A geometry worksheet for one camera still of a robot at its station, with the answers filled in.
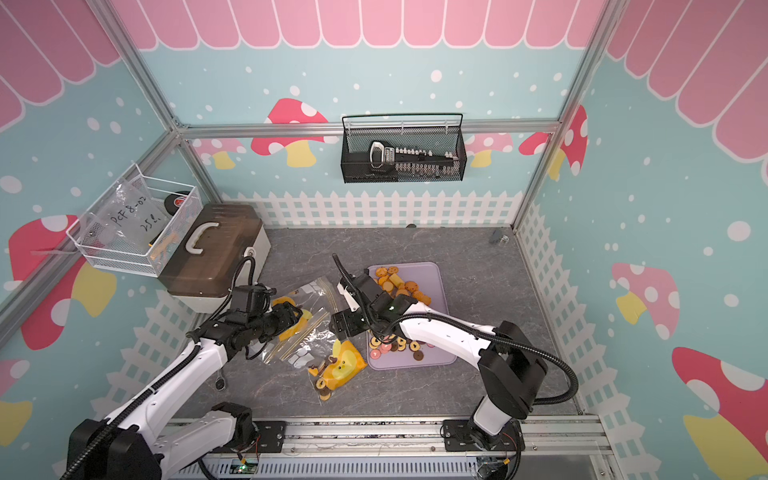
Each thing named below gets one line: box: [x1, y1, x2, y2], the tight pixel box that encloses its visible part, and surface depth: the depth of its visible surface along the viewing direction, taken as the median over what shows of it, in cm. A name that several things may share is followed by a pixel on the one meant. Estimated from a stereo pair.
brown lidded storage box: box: [158, 203, 272, 312], surface depth 91 cm
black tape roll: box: [164, 191, 190, 216], surface depth 82 cm
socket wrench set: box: [368, 141, 460, 176], surface depth 91 cm
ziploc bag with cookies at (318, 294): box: [284, 277, 339, 316], surface depth 99 cm
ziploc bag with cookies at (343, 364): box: [308, 338, 368, 405], surface depth 84 cm
